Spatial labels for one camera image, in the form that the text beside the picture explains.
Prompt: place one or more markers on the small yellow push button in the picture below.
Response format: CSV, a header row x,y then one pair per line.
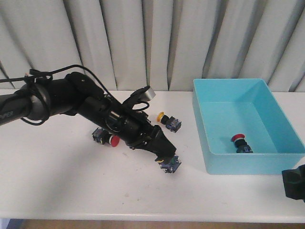
x,y
171,123

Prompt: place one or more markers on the grey pleated curtain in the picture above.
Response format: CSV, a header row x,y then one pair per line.
x,y
162,43

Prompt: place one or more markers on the yellow mushroom push button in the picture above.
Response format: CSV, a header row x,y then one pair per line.
x,y
169,165

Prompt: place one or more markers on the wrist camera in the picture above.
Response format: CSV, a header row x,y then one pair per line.
x,y
139,96

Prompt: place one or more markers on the light blue plastic box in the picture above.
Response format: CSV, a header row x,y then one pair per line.
x,y
225,107

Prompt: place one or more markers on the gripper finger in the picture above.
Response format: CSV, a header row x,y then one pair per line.
x,y
294,183

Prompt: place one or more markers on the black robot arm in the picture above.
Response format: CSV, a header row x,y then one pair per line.
x,y
40,99

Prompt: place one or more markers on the red mushroom push button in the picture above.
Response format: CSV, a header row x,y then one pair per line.
x,y
102,136

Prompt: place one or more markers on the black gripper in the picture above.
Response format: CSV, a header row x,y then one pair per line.
x,y
111,116

